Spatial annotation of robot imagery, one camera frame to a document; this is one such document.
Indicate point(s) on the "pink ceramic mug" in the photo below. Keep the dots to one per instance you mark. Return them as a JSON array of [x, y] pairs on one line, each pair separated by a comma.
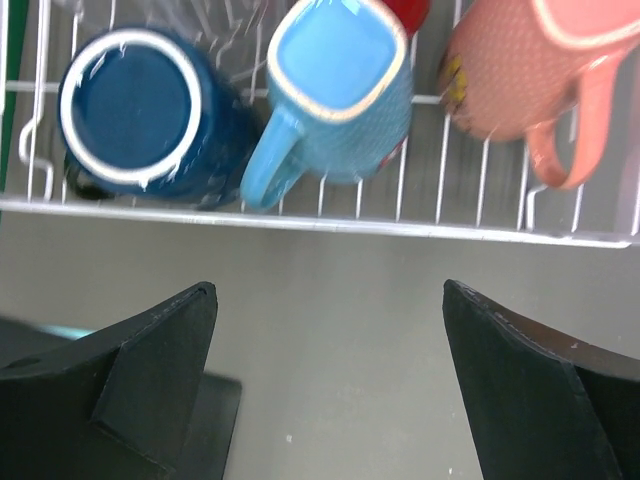
[[543, 71]]

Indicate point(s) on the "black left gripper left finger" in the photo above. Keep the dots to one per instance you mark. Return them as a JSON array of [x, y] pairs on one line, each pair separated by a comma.
[[115, 404]]

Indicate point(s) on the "green lever arch binder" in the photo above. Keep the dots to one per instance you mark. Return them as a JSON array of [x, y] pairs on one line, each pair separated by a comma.
[[18, 14]]

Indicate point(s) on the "red ceramic mug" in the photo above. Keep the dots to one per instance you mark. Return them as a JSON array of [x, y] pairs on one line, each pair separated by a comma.
[[411, 13]]

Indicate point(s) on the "light blue ceramic mug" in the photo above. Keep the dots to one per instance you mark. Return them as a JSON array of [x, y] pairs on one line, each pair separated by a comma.
[[340, 88]]

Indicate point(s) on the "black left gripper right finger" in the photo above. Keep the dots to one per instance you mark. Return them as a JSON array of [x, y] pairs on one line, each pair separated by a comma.
[[541, 404]]

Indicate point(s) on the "white wire dish rack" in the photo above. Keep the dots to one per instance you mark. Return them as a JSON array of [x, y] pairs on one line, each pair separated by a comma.
[[442, 184]]

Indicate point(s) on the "dark blue ceramic mug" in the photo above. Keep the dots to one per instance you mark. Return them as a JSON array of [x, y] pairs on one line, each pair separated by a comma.
[[143, 113]]

